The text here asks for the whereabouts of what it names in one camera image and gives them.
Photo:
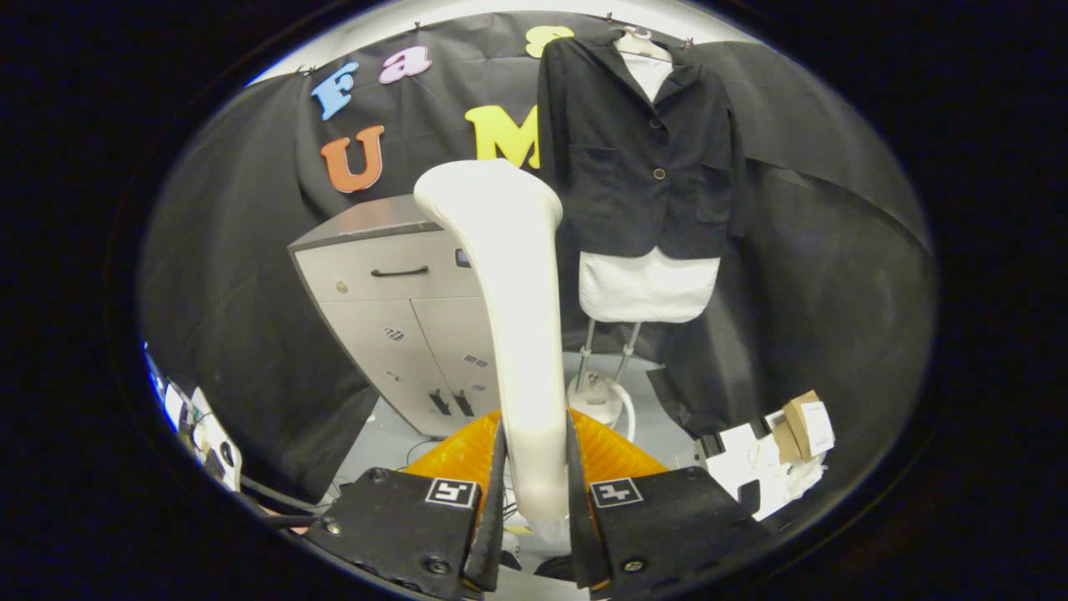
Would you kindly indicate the white plastic hanger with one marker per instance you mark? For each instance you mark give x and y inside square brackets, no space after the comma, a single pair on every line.
[641,42]

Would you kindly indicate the white stand base with poles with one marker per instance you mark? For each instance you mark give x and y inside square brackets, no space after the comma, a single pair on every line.
[596,392]

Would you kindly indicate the black jacket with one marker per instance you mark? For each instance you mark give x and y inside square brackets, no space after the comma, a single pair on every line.
[617,167]

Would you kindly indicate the grey cabinet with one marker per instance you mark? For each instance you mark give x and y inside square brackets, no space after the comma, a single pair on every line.
[384,334]

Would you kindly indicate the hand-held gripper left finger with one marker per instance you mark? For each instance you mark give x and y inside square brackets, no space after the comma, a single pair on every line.
[400,526]

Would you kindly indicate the small cardboard box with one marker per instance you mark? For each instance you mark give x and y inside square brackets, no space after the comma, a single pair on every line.
[797,426]

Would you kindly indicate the white garment steamer nozzle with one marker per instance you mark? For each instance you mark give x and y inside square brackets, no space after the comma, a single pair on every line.
[517,334]

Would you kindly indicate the white mannequin torso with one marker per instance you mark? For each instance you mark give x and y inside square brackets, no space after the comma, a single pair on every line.
[647,288]

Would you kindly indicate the black backdrop cloth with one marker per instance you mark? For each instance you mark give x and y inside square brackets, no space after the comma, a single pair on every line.
[250,250]

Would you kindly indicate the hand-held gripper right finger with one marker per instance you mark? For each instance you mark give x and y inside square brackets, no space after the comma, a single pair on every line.
[667,522]

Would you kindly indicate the small cabinet display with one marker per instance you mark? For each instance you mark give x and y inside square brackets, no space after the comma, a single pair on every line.
[462,258]

